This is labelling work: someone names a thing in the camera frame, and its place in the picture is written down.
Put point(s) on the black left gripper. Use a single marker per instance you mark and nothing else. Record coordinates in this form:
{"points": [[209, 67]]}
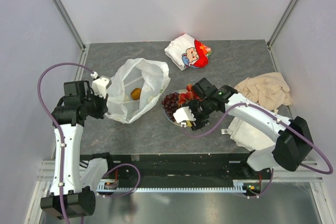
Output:
{"points": [[103, 108]]}

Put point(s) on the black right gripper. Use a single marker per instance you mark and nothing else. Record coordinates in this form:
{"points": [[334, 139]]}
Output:
{"points": [[198, 124]]}

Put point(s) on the yellow fake fruit piece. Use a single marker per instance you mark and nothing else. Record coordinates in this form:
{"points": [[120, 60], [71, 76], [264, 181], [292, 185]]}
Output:
{"points": [[190, 123]]}

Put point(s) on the red fake strawberries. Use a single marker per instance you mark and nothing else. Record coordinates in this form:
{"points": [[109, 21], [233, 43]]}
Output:
{"points": [[187, 96]]}

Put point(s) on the purple fake grapes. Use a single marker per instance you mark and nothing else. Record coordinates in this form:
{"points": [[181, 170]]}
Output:
{"points": [[170, 103]]}

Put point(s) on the white printed plastic bag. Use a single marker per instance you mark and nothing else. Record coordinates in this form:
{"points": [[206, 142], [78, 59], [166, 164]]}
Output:
{"points": [[149, 75]]}

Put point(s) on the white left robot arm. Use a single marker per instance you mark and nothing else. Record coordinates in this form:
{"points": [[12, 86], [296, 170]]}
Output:
{"points": [[73, 194]]}

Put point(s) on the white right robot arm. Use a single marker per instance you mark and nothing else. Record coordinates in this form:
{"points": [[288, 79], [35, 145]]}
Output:
{"points": [[292, 137]]}

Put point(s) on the small clear plastic clip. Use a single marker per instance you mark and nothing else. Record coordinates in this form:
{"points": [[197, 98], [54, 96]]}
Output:
{"points": [[226, 131]]}

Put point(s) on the blue and cream plate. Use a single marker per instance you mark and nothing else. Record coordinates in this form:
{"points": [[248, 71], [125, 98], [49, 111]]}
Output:
{"points": [[171, 118]]}

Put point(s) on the white folded towel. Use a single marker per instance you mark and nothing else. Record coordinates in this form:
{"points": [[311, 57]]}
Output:
{"points": [[248, 136]]}

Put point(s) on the white red cartoon cloth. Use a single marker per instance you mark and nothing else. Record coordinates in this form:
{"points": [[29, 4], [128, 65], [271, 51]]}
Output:
{"points": [[187, 52]]}

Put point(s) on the left aluminium floor rails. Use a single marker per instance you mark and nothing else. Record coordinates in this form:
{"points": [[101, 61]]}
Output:
{"points": [[44, 179]]}

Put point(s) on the aluminium floor rails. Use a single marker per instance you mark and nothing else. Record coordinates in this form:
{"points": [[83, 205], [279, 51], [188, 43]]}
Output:
{"points": [[301, 175], [44, 179]]}

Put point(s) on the beige crumpled cloth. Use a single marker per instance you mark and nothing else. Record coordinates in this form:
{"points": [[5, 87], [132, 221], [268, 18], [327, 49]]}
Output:
{"points": [[269, 90]]}

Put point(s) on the right aluminium floor rails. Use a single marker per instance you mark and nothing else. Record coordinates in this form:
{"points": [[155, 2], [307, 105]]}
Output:
{"points": [[301, 175]]}

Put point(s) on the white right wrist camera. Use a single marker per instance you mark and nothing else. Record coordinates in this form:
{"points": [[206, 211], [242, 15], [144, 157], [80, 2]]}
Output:
{"points": [[182, 115]]}

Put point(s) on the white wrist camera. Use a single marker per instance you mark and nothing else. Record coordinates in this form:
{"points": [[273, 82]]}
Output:
{"points": [[182, 115], [100, 85]]}

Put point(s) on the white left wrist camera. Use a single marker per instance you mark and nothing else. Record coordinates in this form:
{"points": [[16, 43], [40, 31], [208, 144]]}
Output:
{"points": [[100, 85]]}

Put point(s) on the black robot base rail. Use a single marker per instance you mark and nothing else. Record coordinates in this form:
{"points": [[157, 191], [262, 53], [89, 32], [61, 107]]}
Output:
{"points": [[180, 170]]}

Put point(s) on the left aluminium frame post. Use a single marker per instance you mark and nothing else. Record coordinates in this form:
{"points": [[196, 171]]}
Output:
{"points": [[69, 23]]}

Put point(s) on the aluminium frame post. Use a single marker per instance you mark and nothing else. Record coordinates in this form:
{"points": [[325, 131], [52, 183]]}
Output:
{"points": [[285, 16], [69, 23]]}

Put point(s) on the right aluminium frame post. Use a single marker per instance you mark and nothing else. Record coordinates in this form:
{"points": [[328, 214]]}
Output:
{"points": [[285, 16]]}

